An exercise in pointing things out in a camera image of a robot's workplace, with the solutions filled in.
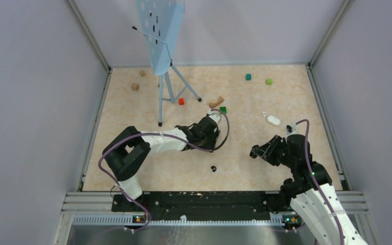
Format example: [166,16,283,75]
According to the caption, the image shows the wooden cube near stand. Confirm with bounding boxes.
[131,83,139,91]

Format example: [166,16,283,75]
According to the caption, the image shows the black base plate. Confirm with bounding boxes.
[111,191,292,221]

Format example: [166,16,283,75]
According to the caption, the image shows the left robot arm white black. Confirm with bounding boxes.
[99,112,221,211]

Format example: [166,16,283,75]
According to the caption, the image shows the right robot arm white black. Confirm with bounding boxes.
[250,134,367,244]

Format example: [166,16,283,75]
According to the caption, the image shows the white charging case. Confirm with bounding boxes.
[266,115,281,126]

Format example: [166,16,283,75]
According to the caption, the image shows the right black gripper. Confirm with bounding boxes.
[253,134,296,168]

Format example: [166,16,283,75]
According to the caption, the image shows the light blue music stand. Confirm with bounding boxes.
[132,1,202,126]

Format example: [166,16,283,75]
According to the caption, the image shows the green lego brick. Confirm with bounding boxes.
[219,107,227,114]

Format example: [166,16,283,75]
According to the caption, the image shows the aluminium rail frame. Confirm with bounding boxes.
[52,191,379,245]

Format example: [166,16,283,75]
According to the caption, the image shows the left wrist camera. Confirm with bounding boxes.
[207,110,222,125]

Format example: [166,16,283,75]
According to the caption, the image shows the small wooden cube far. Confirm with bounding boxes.
[139,70,146,77]

